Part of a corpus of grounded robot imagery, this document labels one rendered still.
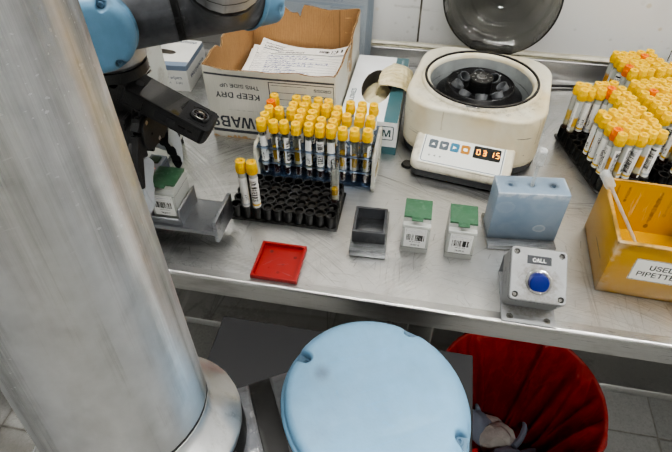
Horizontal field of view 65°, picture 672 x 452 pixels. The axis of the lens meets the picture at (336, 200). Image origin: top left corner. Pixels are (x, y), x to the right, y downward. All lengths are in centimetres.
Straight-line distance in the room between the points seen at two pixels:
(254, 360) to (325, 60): 71
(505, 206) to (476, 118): 18
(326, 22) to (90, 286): 100
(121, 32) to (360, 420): 38
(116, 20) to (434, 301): 51
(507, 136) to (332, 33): 46
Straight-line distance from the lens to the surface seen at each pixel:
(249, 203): 84
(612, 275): 81
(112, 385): 26
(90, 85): 22
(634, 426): 181
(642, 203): 90
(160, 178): 80
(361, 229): 81
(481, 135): 92
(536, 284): 72
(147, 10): 54
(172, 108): 70
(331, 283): 76
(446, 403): 35
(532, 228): 84
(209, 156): 100
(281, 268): 78
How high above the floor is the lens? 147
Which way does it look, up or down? 42 degrees down
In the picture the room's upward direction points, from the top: straight up
